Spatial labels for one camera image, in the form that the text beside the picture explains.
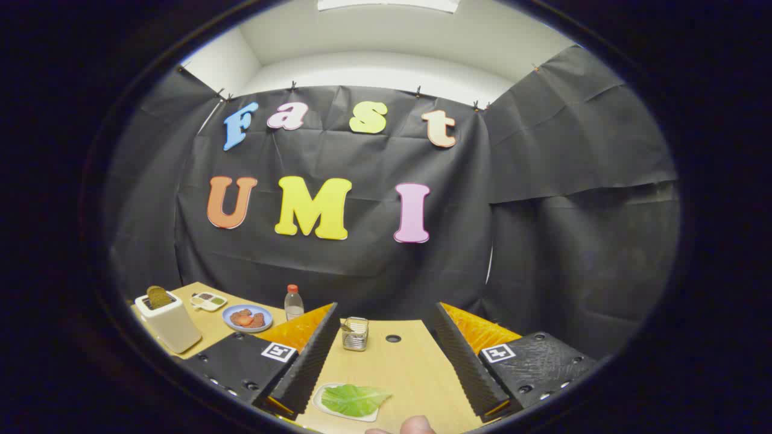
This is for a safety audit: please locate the green lettuce leaf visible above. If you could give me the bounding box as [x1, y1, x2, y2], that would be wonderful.
[321, 385, 393, 418]

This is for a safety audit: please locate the white toaster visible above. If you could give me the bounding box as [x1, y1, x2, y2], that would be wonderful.
[134, 291, 203, 354]

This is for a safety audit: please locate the ceiling light panel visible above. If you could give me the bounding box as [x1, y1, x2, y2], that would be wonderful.
[317, 0, 460, 14]

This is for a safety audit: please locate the white divided seasoning dish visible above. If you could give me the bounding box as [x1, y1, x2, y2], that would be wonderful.
[190, 292, 228, 312]

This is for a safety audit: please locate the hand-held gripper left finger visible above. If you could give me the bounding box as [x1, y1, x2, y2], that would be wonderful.
[181, 303, 340, 421]

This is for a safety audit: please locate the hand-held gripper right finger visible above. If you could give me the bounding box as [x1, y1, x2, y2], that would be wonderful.
[432, 302, 598, 423]

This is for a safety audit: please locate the blue plate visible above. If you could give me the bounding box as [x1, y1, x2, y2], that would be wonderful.
[222, 304, 273, 333]

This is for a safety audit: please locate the black backdrop cloth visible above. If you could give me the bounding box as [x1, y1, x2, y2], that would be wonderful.
[106, 45, 681, 362]

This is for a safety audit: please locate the white plate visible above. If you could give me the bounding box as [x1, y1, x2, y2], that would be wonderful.
[312, 383, 393, 423]

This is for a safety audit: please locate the clear red-capped plastic bottle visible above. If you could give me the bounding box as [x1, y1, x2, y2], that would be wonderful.
[284, 285, 305, 321]

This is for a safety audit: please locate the metal wire utensil holder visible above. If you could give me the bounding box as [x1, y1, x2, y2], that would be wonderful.
[341, 317, 370, 352]

